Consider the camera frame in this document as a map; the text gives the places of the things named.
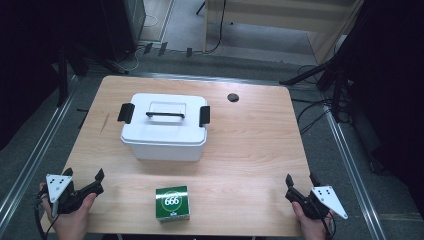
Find black curtain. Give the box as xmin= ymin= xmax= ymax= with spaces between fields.
xmin=0 ymin=0 xmax=73 ymax=152
xmin=344 ymin=0 xmax=424 ymax=219

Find light wooden cabinet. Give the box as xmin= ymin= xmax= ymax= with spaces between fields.
xmin=203 ymin=0 xmax=365 ymax=65

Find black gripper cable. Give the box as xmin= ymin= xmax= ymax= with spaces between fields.
xmin=319 ymin=213 xmax=338 ymax=240
xmin=33 ymin=191 xmax=61 ymax=240

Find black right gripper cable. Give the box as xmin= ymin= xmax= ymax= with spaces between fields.
xmin=319 ymin=213 xmax=338 ymax=240

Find black tripod stand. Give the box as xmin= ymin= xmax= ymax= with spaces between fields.
xmin=279 ymin=54 xmax=355 ymax=125

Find white plastic storage box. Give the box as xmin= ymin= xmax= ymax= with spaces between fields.
xmin=120 ymin=137 xmax=208 ymax=163

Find white floor cable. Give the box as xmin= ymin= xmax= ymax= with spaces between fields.
xmin=125 ymin=13 xmax=160 ymax=73

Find green cardboard box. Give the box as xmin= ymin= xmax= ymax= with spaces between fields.
xmin=155 ymin=185 xmax=191 ymax=224

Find person's left hand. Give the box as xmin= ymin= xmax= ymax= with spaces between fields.
xmin=39 ymin=182 xmax=98 ymax=240

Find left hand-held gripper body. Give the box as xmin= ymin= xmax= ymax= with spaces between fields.
xmin=45 ymin=173 xmax=105 ymax=215

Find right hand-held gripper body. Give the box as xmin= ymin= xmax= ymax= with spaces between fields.
xmin=284 ymin=185 xmax=349 ymax=221

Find white lid with black latches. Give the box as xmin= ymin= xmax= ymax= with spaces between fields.
xmin=117 ymin=92 xmax=211 ymax=147

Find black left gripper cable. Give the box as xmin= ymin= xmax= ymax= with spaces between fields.
xmin=33 ymin=191 xmax=61 ymax=240

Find black floor cables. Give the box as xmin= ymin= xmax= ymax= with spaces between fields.
xmin=295 ymin=64 xmax=336 ymax=135

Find black hanging cable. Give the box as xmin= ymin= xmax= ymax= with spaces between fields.
xmin=202 ymin=0 xmax=228 ymax=55

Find dark metal cabinet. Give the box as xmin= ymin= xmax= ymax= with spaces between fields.
xmin=99 ymin=0 xmax=148 ymax=62

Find metal floor rail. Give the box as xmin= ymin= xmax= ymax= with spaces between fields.
xmin=322 ymin=105 xmax=388 ymax=240
xmin=0 ymin=74 xmax=81 ymax=228
xmin=138 ymin=70 xmax=285 ymax=87

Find person's right hand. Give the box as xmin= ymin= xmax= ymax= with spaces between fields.
xmin=291 ymin=202 xmax=336 ymax=240

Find black metal stand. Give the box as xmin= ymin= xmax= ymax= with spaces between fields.
xmin=55 ymin=39 xmax=130 ymax=108

